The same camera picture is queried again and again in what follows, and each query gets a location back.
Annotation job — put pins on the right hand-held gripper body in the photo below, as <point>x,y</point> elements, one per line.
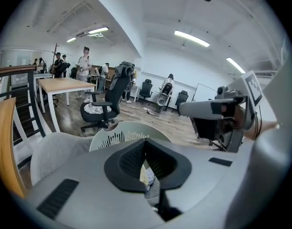
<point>250,89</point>

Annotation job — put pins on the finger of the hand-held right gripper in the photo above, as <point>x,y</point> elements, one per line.
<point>198,108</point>

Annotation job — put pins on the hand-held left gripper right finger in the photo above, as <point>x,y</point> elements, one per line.
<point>203,175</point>

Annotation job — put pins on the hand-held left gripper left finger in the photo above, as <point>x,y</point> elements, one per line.
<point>93,187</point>

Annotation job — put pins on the pale yellow clothes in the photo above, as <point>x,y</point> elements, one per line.
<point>143,175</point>

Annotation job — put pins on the grey slatted laundry basket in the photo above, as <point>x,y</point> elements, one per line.
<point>126,128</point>

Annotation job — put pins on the person's right forearm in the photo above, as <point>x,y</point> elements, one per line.
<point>262,130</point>

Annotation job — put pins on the person's right hand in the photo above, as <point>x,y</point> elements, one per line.
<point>239,116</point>

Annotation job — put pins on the whiteboard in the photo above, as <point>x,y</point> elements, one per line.
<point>205,92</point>

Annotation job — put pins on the black mesh office chair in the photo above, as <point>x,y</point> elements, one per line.
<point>182,96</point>
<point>205,128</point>
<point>145,87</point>

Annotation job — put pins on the ceiling tube light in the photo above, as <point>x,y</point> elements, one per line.
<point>98,30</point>
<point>235,65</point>
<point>192,38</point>
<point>71,39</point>

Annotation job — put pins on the white black oval pod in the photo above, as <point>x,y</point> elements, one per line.
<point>164,92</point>

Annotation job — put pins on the white power strip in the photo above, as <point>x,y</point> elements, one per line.
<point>146,109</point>

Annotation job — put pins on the grey shell chair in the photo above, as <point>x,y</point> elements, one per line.
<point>55,147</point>

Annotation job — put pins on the black office chair patterned cushion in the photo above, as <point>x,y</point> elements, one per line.
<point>117,92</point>

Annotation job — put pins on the grey jacket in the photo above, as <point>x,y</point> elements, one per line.
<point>124,68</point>

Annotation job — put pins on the orange wooden table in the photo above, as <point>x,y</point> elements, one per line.
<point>5,132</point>

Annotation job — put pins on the light wooden white-legged table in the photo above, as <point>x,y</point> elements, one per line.
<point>64,83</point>

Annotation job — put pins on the wooden coat rack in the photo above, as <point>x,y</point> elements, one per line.
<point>55,54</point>

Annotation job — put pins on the black stair railing wooden handrail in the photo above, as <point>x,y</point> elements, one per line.
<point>14,69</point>

